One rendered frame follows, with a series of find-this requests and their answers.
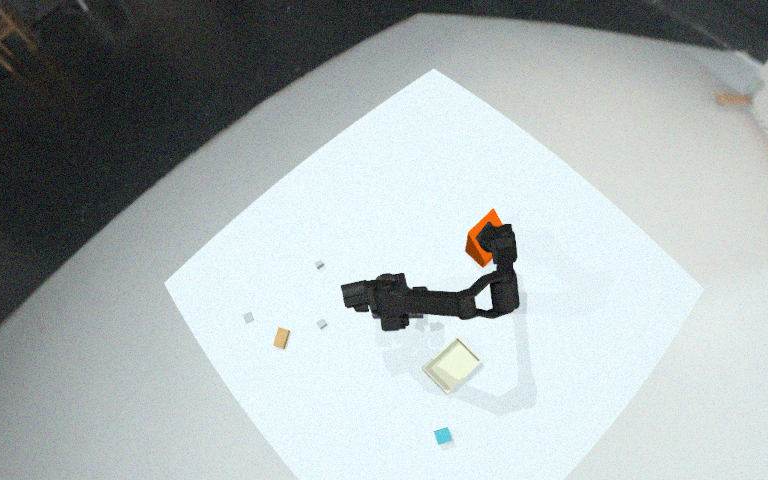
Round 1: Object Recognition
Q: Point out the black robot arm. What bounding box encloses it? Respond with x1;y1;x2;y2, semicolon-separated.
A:
341;222;520;332

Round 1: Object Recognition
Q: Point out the teal cube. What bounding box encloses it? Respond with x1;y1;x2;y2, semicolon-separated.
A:
434;427;452;445

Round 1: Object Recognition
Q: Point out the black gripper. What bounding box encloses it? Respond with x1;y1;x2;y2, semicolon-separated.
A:
354;286;428;313

